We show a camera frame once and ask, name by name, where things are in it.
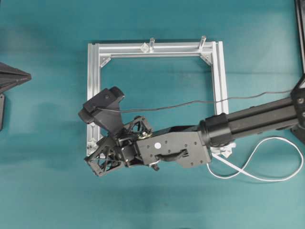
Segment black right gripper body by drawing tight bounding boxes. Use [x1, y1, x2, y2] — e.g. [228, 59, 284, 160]
[116, 116, 212, 170]

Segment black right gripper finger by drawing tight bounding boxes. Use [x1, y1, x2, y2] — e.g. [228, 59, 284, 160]
[85, 157, 124, 177]
[84, 137, 119, 162]

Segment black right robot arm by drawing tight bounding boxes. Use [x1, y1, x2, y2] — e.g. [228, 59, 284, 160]
[79, 79, 305, 177]

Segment black left gripper tip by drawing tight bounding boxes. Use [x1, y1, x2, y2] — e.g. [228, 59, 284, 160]
[0, 62, 31, 130]

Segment black stand upper right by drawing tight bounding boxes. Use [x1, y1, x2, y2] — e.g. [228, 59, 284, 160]
[295, 0, 305, 73]

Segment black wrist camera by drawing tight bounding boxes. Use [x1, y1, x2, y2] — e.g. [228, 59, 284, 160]
[78, 86, 124, 135]

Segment aluminium extrusion frame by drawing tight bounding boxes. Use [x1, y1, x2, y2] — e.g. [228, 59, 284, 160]
[86, 41, 230, 157]

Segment black thin cable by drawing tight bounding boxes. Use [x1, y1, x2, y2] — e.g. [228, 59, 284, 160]
[95, 90, 295, 113]

